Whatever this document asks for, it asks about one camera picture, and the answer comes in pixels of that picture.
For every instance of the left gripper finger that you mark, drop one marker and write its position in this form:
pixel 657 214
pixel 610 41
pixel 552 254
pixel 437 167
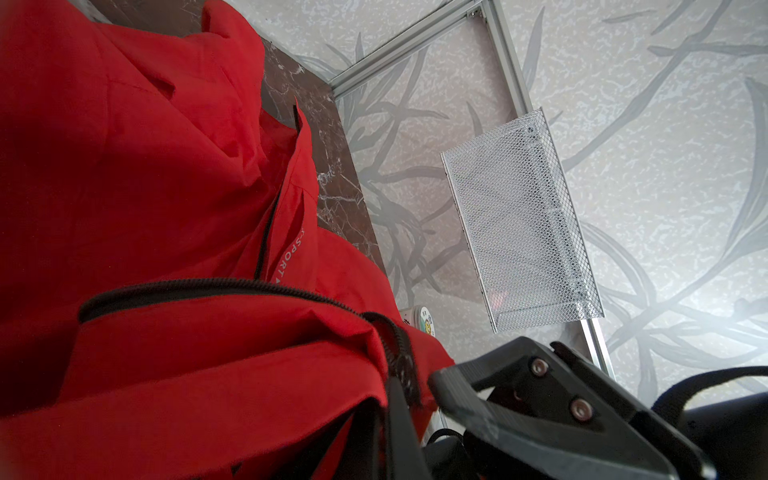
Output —
pixel 382 441

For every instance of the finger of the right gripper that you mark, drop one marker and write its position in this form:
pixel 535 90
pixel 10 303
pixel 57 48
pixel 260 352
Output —
pixel 550 409

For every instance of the red jacket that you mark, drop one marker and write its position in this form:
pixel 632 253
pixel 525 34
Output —
pixel 170 306

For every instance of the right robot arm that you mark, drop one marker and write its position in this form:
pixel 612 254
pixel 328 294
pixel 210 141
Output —
pixel 733 433

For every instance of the white wire mesh basket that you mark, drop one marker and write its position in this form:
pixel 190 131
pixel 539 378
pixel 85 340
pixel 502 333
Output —
pixel 521 227

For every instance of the aluminium frame rail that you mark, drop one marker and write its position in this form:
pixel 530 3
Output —
pixel 433 86

